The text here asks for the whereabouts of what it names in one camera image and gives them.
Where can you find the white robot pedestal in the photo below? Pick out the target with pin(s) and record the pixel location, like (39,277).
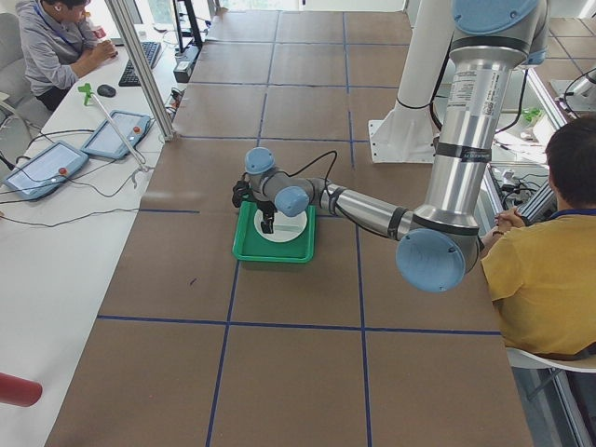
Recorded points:
(406,134)

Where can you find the blue teach pendant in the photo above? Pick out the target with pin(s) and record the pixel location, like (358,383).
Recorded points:
(105,141)
(44,173)

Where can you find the person in grey hoodie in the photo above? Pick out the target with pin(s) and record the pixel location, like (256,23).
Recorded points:
(58,47)

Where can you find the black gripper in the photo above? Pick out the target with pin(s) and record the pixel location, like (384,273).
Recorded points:
(265,208)

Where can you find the red cylinder bottle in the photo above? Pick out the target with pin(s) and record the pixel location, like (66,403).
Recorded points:
(18,391)

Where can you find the person in yellow shirt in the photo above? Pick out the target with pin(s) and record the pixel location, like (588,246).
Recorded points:
(541,277)

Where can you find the near blue teach pendant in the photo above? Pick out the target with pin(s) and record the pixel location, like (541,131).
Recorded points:
(44,173)

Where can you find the white round plate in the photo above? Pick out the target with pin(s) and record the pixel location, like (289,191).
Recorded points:
(280,218)

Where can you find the green plastic tray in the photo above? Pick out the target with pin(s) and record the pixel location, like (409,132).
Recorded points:
(250,246)

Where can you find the aluminium frame post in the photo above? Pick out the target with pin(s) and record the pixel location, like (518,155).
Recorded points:
(123,22)

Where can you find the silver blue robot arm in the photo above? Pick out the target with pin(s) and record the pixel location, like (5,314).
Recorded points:
(447,109)

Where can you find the green handled grabber stick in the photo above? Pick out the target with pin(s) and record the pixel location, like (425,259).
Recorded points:
(91,96)

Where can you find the far blue teach pendant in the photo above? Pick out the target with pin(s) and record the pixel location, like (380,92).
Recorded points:
(105,141)

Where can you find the black desktop box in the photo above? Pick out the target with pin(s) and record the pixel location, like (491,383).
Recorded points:
(185,63)

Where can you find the black computer mouse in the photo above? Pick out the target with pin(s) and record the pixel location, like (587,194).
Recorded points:
(106,91)

